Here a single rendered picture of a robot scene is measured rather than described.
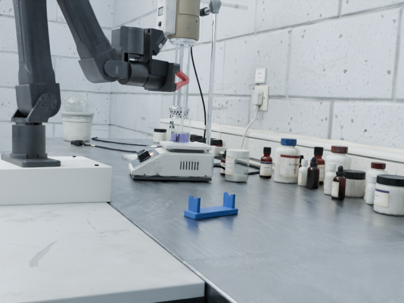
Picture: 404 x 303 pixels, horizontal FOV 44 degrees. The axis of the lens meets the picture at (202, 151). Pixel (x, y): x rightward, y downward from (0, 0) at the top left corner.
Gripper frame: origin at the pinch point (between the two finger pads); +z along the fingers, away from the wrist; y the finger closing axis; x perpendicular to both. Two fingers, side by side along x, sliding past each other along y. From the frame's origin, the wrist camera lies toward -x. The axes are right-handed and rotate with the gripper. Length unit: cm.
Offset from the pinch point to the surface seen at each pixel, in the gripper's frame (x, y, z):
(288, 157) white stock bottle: 17.4, -19.8, 19.2
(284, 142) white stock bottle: 13.9, -17.8, 19.6
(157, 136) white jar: 21, 81, 65
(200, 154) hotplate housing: 17.9, -6.7, 0.3
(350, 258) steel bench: 25, -61, -28
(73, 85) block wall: -3, 213, 102
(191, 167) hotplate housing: 21.2, -5.9, -1.6
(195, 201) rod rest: 22.5, -33.2, -28.5
